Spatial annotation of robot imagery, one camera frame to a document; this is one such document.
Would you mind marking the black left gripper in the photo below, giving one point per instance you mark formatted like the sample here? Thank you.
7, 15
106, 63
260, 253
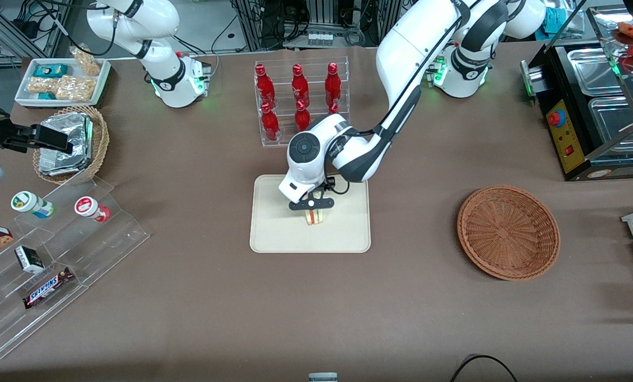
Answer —
331, 180

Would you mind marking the triangular sandwich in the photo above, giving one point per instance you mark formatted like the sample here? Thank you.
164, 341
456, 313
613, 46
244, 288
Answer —
315, 217

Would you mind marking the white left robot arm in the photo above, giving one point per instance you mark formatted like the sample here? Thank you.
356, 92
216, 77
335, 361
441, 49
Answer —
401, 48

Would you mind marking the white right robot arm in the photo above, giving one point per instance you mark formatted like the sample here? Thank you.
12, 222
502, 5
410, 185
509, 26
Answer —
168, 79

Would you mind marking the white rectangular snack tray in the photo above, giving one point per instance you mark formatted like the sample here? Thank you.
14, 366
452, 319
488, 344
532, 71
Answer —
26, 98

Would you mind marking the beige plastic tray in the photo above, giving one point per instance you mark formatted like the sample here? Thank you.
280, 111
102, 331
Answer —
274, 228

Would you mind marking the light tan wicker basket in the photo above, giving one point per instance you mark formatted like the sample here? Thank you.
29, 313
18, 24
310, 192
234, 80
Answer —
100, 138

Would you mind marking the brown wicker basket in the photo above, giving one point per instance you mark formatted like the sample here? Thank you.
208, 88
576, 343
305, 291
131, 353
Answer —
507, 233

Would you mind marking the foil wrapped package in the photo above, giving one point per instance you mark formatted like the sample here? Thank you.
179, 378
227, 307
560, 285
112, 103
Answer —
62, 165
70, 124

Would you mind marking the teal snack packet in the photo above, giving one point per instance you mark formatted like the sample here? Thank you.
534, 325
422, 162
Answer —
47, 96
51, 70

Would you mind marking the clear bag of crackers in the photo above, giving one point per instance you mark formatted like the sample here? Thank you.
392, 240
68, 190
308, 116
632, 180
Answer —
75, 89
87, 62
41, 85

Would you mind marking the green lid yogurt cup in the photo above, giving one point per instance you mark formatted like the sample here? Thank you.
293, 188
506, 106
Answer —
26, 202

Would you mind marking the clear acrylic bottle rack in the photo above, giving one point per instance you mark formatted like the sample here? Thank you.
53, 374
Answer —
274, 142

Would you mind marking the red lid yogurt cup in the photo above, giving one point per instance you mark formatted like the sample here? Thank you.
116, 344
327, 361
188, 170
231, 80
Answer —
88, 207

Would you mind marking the red cola bottle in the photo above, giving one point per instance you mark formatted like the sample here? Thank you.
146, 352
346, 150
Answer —
333, 109
265, 85
332, 85
270, 124
299, 85
301, 116

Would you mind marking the small black white carton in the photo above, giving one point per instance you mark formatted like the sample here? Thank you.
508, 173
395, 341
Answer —
29, 260

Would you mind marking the clear acrylic stepped display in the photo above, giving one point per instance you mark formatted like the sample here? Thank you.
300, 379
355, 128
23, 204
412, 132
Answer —
104, 249

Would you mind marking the snickers chocolate bar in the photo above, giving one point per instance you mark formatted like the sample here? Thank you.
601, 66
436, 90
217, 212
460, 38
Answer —
49, 288

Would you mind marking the grey metal object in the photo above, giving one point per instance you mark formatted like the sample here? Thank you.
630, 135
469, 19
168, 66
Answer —
323, 377

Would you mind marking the grey connector block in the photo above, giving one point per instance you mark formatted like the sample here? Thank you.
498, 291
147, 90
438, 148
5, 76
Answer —
320, 38

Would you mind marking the black food warmer display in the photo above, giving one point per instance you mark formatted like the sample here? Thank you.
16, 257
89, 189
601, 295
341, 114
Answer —
576, 159

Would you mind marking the teal cloth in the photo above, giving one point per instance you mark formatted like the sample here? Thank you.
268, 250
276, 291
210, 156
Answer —
552, 20

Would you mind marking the steel warmer pan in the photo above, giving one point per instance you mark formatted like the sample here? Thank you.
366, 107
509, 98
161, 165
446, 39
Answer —
613, 122
595, 71

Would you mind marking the aluminium frame rack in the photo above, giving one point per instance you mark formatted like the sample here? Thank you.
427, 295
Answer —
248, 24

